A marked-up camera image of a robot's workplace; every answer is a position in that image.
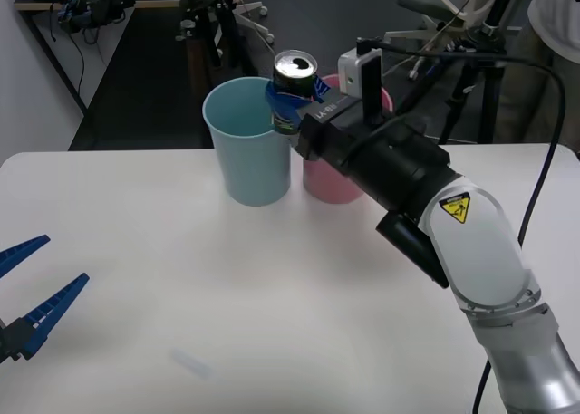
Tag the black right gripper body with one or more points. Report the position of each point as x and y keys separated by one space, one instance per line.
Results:
x=344 y=133

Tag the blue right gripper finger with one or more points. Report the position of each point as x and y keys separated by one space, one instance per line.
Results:
x=321 y=88
x=283 y=108

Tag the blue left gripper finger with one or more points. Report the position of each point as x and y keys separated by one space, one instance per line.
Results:
x=20 y=252
x=50 y=312

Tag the black drink can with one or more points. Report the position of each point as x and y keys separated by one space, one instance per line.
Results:
x=294 y=81

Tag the silver-grey and black right arm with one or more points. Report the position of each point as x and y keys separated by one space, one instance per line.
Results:
x=476 y=251

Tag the pink plastic bin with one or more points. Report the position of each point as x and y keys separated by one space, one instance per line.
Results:
x=331 y=187

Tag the pale blue plastic bin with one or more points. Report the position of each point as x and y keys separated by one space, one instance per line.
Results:
x=249 y=169

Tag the white chair base with castors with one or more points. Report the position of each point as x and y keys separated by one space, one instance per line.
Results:
x=254 y=24

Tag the black equipment stand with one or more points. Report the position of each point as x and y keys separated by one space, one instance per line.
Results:
x=226 y=33

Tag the wooden-edged work desk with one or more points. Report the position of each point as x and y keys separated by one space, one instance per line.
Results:
x=154 y=5

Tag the black camera tripod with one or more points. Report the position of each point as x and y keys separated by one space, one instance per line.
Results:
x=491 y=92

